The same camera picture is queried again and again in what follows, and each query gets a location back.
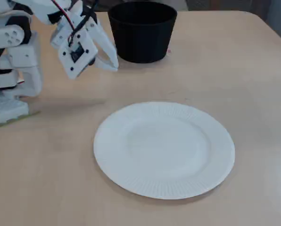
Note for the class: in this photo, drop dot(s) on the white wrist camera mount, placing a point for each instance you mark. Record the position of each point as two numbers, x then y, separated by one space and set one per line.
84 40

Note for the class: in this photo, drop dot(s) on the black round pot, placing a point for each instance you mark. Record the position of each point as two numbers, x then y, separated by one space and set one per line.
142 40

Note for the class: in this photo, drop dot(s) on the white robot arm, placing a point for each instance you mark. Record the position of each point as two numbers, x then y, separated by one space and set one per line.
25 58

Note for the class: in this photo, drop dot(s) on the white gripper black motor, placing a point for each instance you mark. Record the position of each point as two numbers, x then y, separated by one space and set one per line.
106 49

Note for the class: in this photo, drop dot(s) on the white paper plate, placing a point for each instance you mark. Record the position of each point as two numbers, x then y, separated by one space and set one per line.
164 150

